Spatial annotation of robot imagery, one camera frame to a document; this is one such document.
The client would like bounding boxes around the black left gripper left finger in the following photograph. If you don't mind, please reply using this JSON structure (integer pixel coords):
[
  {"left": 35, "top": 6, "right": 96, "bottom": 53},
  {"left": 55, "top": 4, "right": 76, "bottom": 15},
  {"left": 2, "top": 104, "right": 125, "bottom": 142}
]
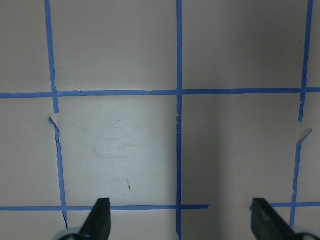
[{"left": 78, "top": 198, "right": 111, "bottom": 240}]

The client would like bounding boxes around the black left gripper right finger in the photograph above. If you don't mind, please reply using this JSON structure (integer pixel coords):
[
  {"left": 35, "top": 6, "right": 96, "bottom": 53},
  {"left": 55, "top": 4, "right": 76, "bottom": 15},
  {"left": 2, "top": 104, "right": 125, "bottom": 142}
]
[{"left": 251, "top": 198, "right": 300, "bottom": 240}]

